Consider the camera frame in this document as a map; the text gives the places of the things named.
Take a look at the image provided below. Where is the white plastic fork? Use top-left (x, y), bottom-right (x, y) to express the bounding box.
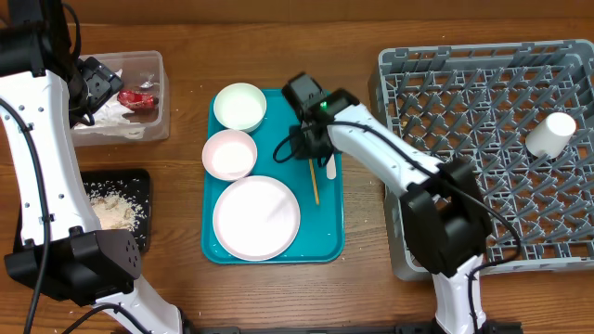
top-left (326, 155), bottom-right (337, 180)

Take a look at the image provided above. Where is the white napkin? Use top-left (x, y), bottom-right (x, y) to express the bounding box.
top-left (73, 95), bottom-right (146, 140)

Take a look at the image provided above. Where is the red snack wrapper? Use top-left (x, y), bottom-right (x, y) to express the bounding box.
top-left (117, 90), bottom-right (159, 110)

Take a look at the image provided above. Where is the wooden chopstick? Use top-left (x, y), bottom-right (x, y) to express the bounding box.
top-left (308, 159), bottom-right (320, 206)

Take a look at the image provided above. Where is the white bowl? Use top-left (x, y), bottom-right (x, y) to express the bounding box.
top-left (213, 83), bottom-right (267, 133)

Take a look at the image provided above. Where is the pink bowl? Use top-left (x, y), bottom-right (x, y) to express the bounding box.
top-left (201, 129), bottom-right (258, 182)

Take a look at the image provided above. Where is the white round plate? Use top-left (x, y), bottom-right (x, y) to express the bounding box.
top-left (213, 175), bottom-right (301, 262)

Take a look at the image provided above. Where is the food scraps pile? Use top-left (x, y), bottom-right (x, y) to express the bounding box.
top-left (86, 182), bottom-right (150, 239)

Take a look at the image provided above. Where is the white paper cup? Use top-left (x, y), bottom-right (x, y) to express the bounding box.
top-left (525, 112), bottom-right (577, 159)

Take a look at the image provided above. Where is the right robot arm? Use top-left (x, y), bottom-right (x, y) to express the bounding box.
top-left (282, 73), bottom-right (497, 333)

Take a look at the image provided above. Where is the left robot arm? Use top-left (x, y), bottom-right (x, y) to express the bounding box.
top-left (1, 0), bottom-right (192, 333)

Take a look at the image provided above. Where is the grey dishwasher rack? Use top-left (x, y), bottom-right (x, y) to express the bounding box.
top-left (368, 40), bottom-right (593, 274)

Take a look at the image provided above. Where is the small clear wrapper piece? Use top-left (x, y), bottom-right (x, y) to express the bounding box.
top-left (139, 73), bottom-right (155, 90)

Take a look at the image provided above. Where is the clear plastic bin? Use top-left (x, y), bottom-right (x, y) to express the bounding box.
top-left (9, 50), bottom-right (171, 148)

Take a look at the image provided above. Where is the teal serving tray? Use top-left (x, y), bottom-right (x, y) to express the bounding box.
top-left (201, 89), bottom-right (345, 264)

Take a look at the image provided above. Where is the black plastic tray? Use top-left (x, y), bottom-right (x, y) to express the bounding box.
top-left (14, 169), bottom-right (152, 252)

